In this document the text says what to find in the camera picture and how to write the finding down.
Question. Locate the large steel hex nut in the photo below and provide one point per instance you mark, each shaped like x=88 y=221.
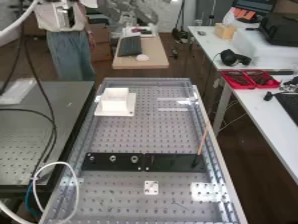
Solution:
x=134 y=159

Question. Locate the medium steel hex nut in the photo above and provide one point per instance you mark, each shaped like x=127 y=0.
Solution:
x=112 y=158

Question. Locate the small steel hex nut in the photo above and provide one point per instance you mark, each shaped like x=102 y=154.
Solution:
x=92 y=158

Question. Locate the small white box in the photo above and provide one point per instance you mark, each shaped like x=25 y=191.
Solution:
x=116 y=100

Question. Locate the clear box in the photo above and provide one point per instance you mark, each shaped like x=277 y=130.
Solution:
x=178 y=133

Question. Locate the wooden desk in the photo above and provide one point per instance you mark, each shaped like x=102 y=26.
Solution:
x=151 y=63

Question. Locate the thin stick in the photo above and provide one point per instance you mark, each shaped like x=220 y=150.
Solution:
x=203 y=143

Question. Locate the black plate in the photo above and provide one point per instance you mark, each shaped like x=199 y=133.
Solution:
x=174 y=163

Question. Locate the white mouse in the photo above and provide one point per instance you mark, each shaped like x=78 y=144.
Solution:
x=143 y=57

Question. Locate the black keyboard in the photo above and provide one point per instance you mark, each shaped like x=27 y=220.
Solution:
x=291 y=106
x=130 y=46

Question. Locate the red tray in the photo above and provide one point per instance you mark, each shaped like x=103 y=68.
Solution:
x=265 y=79
x=237 y=80

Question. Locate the black headphones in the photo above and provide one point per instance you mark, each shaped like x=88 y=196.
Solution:
x=233 y=57

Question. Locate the person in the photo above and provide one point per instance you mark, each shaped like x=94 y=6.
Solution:
x=67 y=50

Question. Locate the long white desk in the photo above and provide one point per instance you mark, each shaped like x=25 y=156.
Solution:
x=271 y=126

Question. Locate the small cardboard box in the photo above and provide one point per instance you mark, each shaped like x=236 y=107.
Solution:
x=224 y=31

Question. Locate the small white square bracket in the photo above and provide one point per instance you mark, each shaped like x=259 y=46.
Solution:
x=151 y=187

